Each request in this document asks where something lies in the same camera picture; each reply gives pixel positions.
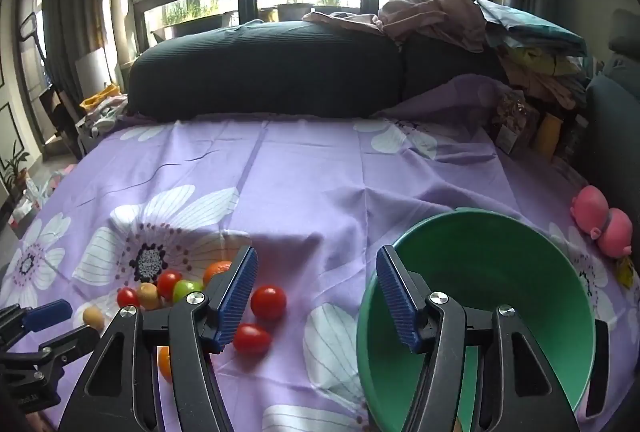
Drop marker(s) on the tan round fruit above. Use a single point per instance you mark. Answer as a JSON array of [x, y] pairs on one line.
[[148, 294], [93, 316]]

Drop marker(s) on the small orange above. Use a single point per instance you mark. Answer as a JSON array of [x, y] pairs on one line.
[[216, 271], [164, 362]]

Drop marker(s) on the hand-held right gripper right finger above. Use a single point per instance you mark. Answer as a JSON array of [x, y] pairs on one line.
[[395, 292]]

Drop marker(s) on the black folding stand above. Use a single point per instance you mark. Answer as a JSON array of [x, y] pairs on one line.
[[45, 82]]

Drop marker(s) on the black rectangular object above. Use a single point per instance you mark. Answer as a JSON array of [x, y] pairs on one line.
[[597, 362]]

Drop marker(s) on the yellow cloth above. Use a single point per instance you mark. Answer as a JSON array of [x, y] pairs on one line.
[[100, 98]]

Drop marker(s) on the purple floral sheet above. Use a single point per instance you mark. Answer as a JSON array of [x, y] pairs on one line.
[[310, 172]]

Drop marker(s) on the yellow wrapper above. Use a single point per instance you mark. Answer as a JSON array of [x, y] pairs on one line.
[[625, 272]]

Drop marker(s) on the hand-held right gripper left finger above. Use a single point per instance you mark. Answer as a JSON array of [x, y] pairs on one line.
[[237, 297]]

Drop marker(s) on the crumpled pink-beige cloth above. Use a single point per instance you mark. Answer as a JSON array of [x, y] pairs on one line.
[[430, 12]]

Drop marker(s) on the white plastic bag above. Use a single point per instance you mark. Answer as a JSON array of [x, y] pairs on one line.
[[32, 202]]

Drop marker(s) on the small floor potted plant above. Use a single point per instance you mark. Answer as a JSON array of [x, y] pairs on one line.
[[15, 167]]

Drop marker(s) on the pink plush toy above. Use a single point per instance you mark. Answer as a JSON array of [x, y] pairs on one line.
[[602, 219]]

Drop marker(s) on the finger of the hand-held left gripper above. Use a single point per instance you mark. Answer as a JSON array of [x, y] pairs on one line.
[[70, 344], [47, 314]]

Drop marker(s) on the long dark green sofa cushion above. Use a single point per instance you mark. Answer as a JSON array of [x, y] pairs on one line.
[[265, 67]]

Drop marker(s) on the long planter with greenery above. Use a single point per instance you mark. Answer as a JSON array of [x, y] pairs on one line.
[[200, 15]]

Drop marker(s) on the brown snack bag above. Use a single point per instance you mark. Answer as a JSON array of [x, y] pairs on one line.
[[512, 122]]

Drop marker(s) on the low potted plant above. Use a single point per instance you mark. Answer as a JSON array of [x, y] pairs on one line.
[[332, 0]]

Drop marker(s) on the green plastic bowl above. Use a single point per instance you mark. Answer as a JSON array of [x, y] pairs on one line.
[[500, 287]]

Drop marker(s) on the red cherry tomato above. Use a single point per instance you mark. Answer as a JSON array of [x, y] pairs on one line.
[[251, 338], [169, 283], [268, 302], [127, 297]]

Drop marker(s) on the yellow bottle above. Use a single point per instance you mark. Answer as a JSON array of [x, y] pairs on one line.
[[547, 137]]

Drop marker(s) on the dark glass jar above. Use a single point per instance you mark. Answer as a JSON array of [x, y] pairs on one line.
[[574, 137]]

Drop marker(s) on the stack of folded clothes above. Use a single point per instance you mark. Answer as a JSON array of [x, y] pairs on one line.
[[540, 72]]

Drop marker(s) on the folded teal cloth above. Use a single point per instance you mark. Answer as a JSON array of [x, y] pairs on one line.
[[530, 30]]

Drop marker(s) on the short dark green sofa cushion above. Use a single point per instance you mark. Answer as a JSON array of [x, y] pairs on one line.
[[450, 67]]

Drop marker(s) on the green lime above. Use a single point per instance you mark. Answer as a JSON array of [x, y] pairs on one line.
[[186, 289]]

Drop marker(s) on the grey sofa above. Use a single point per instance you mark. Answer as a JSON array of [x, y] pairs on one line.
[[612, 122]]

